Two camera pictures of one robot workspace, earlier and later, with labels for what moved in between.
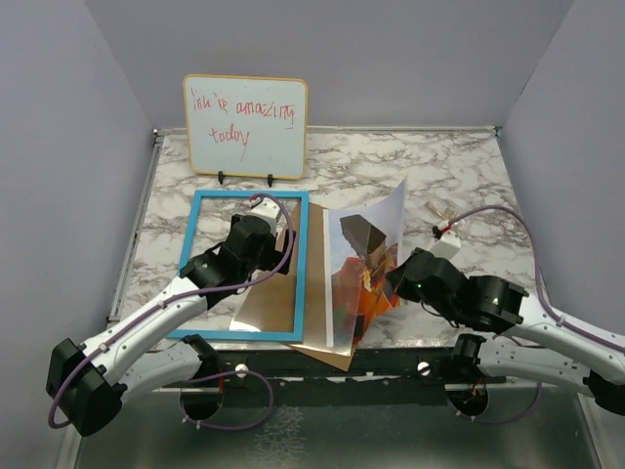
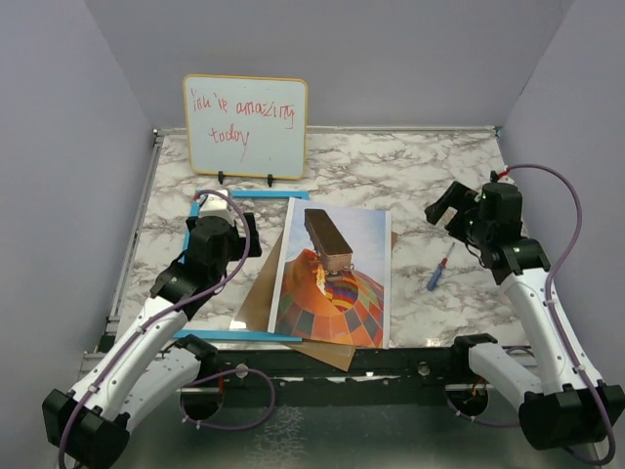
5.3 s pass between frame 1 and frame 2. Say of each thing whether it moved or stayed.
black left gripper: moved
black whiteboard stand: stayed
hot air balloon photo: moved
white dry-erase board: stayed
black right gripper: moved
